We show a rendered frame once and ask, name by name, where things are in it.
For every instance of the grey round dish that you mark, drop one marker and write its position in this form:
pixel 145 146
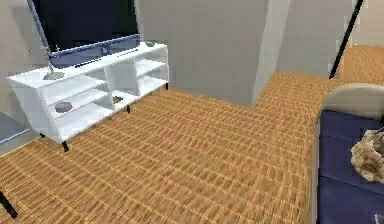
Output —
pixel 63 107

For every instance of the beige crumpled cloth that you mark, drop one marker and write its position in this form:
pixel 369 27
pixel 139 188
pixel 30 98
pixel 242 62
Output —
pixel 368 156

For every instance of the white open shelf unit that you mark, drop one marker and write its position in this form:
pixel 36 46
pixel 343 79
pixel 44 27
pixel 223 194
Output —
pixel 83 115

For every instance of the black television set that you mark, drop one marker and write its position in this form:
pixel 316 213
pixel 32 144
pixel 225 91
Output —
pixel 86 23

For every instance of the small olive green object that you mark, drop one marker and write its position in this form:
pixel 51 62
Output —
pixel 117 99

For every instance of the black furniture leg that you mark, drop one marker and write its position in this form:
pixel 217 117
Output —
pixel 7 205

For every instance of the grey statuette on round base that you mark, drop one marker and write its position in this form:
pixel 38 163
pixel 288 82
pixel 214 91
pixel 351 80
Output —
pixel 52 74

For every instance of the thin black pole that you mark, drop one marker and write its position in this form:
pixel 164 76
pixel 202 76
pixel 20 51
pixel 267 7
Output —
pixel 345 38

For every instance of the small grey bowl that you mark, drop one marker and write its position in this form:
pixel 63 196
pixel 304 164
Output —
pixel 150 43

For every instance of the blue sofa with beige frame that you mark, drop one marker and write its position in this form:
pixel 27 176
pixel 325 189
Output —
pixel 343 173

